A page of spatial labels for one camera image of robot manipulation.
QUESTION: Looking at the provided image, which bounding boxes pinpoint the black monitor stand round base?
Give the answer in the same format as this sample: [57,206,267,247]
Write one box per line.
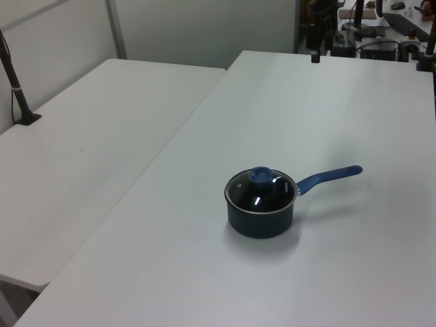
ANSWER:
[341,0,376,40]

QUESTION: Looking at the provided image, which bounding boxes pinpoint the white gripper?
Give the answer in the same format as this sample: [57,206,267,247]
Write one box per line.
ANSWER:
[305,0,338,65]

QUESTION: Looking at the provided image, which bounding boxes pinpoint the white side table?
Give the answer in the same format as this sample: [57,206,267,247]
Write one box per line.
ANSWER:
[0,58,228,292]

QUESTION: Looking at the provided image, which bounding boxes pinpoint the grey metal partition post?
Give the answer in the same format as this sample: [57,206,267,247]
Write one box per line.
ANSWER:
[104,0,128,61]

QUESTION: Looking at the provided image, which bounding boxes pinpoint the black camera stand with flat foot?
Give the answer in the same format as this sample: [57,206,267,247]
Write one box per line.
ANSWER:
[0,29,43,127]

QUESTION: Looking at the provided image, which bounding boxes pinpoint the black stand with table clamp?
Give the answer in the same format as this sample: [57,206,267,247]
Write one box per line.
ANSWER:
[416,0,436,73]

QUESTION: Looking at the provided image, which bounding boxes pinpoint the dark blue saucepan blue handle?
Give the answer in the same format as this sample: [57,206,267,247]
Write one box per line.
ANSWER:
[223,165,364,240]

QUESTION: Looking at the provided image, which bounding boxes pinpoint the black keyboard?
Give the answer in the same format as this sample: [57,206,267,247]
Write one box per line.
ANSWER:
[383,12,431,36]

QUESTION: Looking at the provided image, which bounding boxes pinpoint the thin black cable on stand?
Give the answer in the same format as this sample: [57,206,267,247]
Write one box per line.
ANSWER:
[0,33,18,124]

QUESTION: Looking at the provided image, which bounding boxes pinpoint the black box on desk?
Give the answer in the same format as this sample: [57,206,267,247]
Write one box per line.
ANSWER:
[360,40,400,61]

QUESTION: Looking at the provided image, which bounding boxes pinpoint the glass lid with blue knob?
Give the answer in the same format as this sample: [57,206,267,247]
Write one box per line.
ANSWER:
[224,166,298,215]

